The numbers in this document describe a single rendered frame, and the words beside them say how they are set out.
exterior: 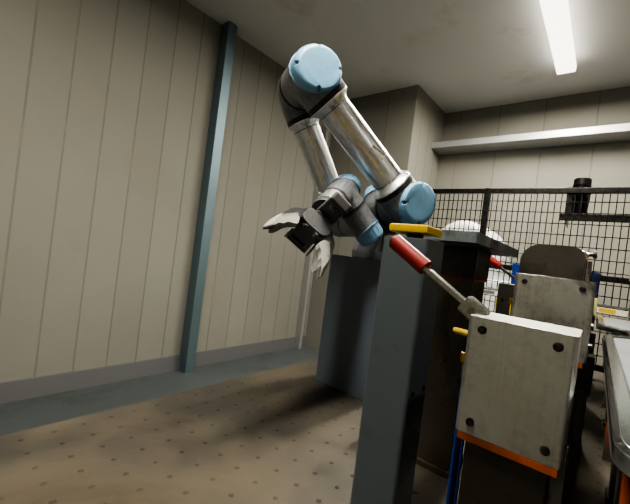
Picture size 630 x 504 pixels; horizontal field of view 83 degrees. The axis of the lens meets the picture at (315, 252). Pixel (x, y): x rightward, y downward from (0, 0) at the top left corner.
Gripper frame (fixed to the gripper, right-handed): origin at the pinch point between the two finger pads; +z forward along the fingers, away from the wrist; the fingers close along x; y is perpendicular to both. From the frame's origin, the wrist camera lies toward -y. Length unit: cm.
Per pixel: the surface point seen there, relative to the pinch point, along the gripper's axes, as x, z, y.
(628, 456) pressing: -23, 31, -40
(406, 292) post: -15.1, 10.3, -20.3
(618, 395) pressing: -31, 20, -36
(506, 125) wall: -85, -363, 33
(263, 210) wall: 38, -198, 193
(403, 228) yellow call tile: -9.0, 4.1, -23.7
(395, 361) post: -20.6, 16.2, -14.5
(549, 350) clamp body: -21.1, 22.3, -36.1
